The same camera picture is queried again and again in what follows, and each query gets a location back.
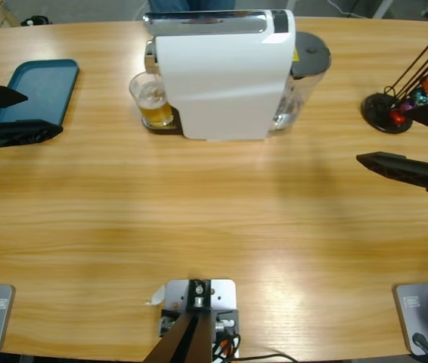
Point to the purple coffee capsule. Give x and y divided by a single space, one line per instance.
407 104

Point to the white metal table leg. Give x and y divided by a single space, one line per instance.
291 4
382 7

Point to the small black floor object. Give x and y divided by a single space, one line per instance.
38 20

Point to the black capsule holder with rods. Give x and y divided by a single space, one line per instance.
378 109

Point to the teal plastic tray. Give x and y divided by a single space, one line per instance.
44 87

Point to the teal coffee capsule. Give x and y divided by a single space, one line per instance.
420 95

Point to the curled white tape piece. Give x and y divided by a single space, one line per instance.
158 296

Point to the white capsule coffee machine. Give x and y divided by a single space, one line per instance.
218 75

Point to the clear plastic cup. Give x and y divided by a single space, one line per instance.
151 102

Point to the person in blue jeans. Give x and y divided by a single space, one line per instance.
168 4

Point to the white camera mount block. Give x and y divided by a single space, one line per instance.
223 293

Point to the red coffee capsule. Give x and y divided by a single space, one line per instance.
397 118

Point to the dark camera post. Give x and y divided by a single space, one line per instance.
187 340

